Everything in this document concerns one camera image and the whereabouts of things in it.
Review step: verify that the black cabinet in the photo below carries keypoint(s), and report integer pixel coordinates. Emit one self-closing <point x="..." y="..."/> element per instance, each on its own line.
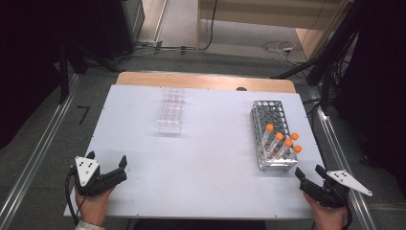
<point x="121" y="25"/>

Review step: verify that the aluminium floor rail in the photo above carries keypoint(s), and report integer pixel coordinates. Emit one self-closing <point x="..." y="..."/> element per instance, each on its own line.
<point x="338" y="153"/>
<point x="38" y="153"/>

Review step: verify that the person's right hand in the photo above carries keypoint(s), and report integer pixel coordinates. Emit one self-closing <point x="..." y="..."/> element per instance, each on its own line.
<point x="328" y="218"/>

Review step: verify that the light wooden furniture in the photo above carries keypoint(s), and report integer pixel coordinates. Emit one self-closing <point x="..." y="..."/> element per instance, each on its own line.
<point x="271" y="12"/>

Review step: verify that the person's left hand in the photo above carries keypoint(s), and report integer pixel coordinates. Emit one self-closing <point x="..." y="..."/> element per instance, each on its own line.
<point x="92" y="207"/>

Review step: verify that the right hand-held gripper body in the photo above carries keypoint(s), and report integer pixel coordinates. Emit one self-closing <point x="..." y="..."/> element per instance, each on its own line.
<point x="328" y="195"/>

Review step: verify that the clear plastic tube rack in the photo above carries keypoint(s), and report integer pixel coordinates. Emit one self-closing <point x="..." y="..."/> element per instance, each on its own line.
<point x="171" y="111"/>

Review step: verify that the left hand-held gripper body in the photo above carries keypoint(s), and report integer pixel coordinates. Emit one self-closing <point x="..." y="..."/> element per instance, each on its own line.
<point x="87" y="182"/>

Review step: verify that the metal tube rack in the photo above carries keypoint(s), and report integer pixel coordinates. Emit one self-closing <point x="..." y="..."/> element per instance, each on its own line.
<point x="269" y="110"/>

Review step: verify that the grey power strip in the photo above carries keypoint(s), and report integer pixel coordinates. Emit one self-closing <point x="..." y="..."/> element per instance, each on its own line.
<point x="150" y="43"/>

